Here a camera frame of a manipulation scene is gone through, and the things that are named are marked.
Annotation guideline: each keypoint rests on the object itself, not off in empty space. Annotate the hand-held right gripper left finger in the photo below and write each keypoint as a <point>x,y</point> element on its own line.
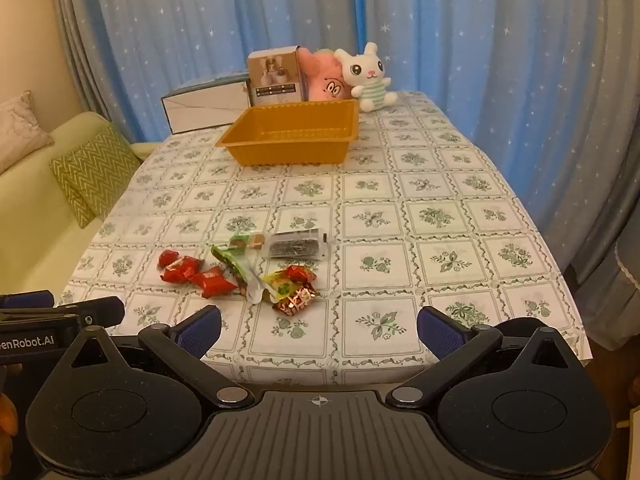
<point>200,332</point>

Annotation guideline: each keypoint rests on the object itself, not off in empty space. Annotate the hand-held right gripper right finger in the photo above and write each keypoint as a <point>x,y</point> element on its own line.
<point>440,332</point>

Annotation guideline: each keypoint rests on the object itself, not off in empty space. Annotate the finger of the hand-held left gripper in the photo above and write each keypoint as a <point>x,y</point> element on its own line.
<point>100,312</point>

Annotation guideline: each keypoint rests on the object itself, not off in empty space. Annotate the long green snack packet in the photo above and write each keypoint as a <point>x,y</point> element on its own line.
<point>232,262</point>

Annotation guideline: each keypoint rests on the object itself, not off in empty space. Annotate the yellow green snack packet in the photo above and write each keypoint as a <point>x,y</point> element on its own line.
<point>280,287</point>

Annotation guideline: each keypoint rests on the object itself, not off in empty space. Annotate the small green clear candy packet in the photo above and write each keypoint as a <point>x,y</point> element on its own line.
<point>240,242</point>

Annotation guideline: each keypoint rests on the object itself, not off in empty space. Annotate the red gold patterned candy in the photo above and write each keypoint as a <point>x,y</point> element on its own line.
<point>295,301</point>

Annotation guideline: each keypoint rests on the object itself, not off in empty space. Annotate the orange red candy packet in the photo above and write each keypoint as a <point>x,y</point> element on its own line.
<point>300,274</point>

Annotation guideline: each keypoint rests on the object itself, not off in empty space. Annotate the dark clear snack packet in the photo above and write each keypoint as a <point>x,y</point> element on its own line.
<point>292,246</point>

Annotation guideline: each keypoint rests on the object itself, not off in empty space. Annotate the orange plastic tray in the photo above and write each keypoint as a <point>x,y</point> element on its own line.
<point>260,155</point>

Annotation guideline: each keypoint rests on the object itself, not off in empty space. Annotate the person's left hand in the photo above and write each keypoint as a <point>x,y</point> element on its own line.
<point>7,425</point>

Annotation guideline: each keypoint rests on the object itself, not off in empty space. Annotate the cream sofa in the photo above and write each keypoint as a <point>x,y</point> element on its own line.
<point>30,240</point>

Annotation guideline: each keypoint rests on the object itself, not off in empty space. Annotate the green chevron cushion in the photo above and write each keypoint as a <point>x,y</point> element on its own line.
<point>95,175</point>

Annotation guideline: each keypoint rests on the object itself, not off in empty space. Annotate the floral checked tablecloth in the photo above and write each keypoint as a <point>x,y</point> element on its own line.
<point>375,200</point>

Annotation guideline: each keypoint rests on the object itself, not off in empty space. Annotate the beige cushion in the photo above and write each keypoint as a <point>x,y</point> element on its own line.
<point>20,130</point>

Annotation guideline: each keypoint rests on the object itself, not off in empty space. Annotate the grey lace-trimmed cloth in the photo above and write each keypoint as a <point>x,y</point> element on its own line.
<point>630,270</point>

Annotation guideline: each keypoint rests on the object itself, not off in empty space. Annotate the white flat cardboard box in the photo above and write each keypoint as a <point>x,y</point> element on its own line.
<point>205,110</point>

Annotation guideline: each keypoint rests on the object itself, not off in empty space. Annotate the brown humidifier product box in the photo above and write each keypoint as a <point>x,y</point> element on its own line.
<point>275,75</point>

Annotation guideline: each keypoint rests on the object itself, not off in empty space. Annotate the white bunny plush toy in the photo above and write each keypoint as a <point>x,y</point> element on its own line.
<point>365,67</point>

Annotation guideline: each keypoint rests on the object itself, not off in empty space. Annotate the pink plush toy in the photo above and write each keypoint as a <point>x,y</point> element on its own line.
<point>320,80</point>

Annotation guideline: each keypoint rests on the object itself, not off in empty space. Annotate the blue star-print curtain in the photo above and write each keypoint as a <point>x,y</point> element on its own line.
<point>450,20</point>

